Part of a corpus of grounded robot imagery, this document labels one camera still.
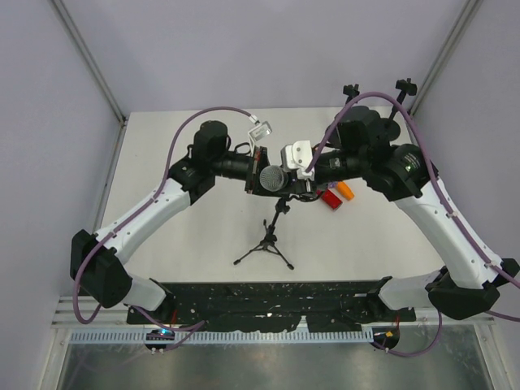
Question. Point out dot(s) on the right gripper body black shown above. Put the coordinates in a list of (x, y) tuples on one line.
[(306, 187)]

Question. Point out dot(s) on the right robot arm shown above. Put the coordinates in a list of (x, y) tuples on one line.
[(360, 144)]

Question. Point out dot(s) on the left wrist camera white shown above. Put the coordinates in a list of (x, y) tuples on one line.
[(260, 129)]

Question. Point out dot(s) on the aluminium frame post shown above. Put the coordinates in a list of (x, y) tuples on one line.
[(455, 34), (71, 29)]

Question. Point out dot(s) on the black tripod stand shock mount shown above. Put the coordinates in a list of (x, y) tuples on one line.
[(268, 242)]

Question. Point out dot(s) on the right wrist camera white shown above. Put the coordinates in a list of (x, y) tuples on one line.
[(296, 158)]

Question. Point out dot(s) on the black front rail base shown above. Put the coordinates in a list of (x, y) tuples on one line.
[(335, 306)]

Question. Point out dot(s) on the white slotted cable duct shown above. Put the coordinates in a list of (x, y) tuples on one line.
[(147, 335)]

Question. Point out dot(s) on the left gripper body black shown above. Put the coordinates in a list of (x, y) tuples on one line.
[(258, 162)]

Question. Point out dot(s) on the left aluminium frame post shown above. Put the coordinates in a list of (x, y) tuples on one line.
[(71, 29)]

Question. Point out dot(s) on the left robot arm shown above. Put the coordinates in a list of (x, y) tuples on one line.
[(98, 259)]

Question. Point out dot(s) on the orange microphone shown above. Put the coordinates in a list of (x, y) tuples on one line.
[(345, 191)]

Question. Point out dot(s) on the red microphone silver grille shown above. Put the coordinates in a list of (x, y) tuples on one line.
[(331, 200)]

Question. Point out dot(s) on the black round-base mic stand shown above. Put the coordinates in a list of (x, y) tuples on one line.
[(350, 91)]

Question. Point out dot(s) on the right aluminium frame post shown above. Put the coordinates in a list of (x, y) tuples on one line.
[(455, 34)]

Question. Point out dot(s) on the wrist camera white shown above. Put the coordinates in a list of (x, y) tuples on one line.
[(296, 158), (260, 129)]

